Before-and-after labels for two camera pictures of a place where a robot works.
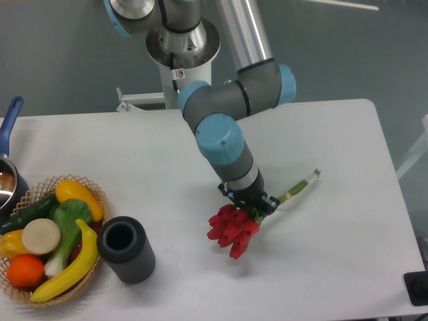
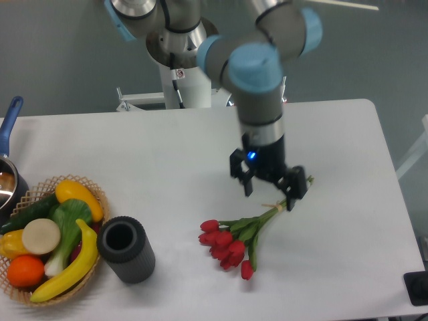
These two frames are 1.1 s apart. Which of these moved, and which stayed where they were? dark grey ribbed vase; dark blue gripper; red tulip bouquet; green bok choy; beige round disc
Moved: dark blue gripper; red tulip bouquet
Stayed: green bok choy; beige round disc; dark grey ribbed vase
